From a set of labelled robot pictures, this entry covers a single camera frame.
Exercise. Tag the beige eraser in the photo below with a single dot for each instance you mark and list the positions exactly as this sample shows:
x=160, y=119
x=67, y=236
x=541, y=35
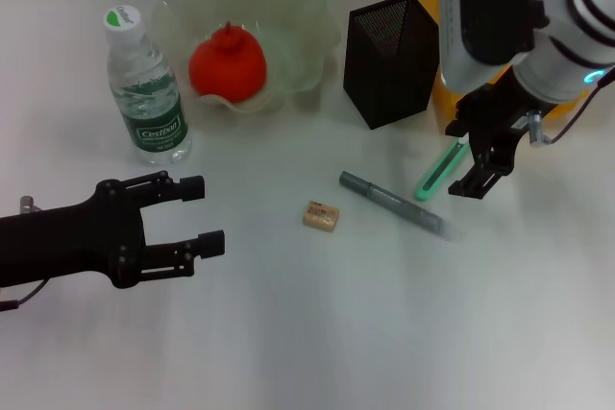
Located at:
x=320, y=217

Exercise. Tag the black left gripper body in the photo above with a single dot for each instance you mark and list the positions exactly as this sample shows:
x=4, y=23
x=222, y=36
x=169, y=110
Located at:
x=62, y=242

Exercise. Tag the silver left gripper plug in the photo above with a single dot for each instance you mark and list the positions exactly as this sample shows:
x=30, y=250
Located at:
x=29, y=203

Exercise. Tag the green utility knife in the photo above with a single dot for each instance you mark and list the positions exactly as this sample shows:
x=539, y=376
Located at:
x=439, y=172

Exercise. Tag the translucent green fruit bowl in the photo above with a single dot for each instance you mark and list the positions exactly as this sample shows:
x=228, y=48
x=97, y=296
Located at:
x=298, y=21

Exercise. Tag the clear water bottle green label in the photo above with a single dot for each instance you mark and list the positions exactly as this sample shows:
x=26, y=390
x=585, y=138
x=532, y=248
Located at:
x=154, y=107

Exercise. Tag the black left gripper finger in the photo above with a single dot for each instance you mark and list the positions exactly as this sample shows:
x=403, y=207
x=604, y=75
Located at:
x=211, y=243
x=192, y=188

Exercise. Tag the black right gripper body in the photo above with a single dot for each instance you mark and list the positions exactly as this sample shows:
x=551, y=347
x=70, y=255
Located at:
x=497, y=127

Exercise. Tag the orange fruit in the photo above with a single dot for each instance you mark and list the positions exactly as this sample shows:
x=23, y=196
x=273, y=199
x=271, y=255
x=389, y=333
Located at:
x=226, y=69

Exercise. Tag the grey marker pen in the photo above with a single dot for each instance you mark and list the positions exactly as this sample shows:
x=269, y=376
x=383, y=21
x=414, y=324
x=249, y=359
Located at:
x=384, y=196

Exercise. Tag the grey right wrist camera housing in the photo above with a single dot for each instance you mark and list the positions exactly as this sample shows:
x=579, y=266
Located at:
x=475, y=21

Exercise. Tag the black mesh pen holder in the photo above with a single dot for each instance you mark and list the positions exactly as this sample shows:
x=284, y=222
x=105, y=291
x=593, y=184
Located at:
x=389, y=79

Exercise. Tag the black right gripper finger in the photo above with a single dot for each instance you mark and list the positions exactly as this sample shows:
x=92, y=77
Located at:
x=456, y=127
x=478, y=182

